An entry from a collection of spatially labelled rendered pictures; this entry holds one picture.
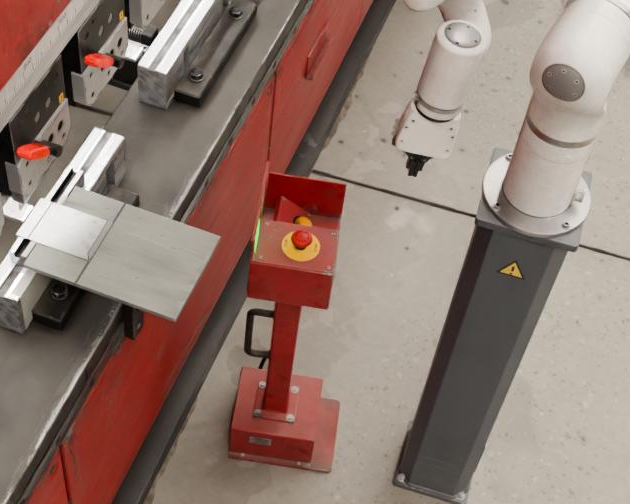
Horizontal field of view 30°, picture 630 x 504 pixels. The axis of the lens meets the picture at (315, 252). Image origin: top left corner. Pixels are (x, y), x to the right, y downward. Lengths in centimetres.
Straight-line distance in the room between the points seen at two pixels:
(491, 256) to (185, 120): 64
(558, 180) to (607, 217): 151
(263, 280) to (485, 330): 43
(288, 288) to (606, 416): 113
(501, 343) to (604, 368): 89
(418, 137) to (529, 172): 22
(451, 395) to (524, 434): 54
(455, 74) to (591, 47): 29
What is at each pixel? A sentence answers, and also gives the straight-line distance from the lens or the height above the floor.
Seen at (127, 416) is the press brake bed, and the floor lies 50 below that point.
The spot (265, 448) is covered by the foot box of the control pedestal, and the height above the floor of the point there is 5.
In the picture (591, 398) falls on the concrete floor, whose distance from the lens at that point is 309.
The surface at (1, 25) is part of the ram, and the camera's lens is 155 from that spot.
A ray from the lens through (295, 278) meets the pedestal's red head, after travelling 220.
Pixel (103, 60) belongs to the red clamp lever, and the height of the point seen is 130.
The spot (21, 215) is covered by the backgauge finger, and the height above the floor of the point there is 100.
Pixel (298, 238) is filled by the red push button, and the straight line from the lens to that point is 218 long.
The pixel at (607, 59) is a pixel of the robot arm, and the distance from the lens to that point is 175.
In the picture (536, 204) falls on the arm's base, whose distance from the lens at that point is 201.
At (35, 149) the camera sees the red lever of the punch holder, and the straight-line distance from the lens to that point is 165.
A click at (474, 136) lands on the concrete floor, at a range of 357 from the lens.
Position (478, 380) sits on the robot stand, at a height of 52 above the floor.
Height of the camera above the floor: 252
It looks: 52 degrees down
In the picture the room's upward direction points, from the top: 9 degrees clockwise
